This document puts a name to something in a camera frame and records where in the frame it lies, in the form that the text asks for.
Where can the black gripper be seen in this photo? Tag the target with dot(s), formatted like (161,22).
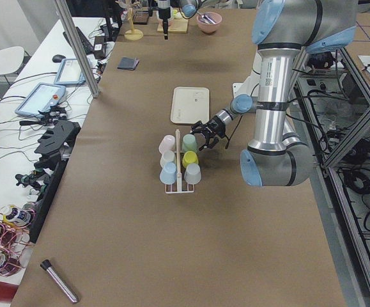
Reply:
(164,13)
(213,123)

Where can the green plastic cup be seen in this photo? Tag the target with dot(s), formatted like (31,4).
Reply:
(189,143)

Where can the cream rabbit tray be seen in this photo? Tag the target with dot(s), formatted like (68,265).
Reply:
(190,105)

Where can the yellow plastic cup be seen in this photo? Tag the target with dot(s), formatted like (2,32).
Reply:
(189,157)

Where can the pink plastic cup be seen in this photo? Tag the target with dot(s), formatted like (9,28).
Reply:
(168,143)

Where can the cream plastic cup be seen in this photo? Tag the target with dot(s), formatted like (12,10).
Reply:
(167,157)

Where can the grey plastic cup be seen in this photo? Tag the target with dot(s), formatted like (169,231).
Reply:
(192,174)

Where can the light blue plastic cup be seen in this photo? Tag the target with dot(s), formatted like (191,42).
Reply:
(168,173)

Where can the wooden cutting board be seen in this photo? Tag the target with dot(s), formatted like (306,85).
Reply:
(178,26)

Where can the wooden mug tree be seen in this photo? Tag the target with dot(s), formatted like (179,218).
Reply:
(131,7)

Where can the metal ice scoop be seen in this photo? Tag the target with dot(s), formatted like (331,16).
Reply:
(204,17)

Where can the pink bowl with ice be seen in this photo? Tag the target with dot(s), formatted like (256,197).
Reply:
(210,28)

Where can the grey folded cloth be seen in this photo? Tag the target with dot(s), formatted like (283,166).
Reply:
(128,63)

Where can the black keyboard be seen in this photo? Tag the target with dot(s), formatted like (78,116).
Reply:
(87,46)

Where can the blue teach pendant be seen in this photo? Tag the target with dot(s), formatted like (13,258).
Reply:
(69,73)
(41,99)

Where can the black computer mouse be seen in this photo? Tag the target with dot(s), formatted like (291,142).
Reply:
(57,58)

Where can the metal tube with black cap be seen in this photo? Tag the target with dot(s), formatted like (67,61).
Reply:
(59,281)

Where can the white wire cup rack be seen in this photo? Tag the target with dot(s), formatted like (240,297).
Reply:
(180,186)

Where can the aluminium frame post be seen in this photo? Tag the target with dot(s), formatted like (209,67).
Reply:
(76,45)

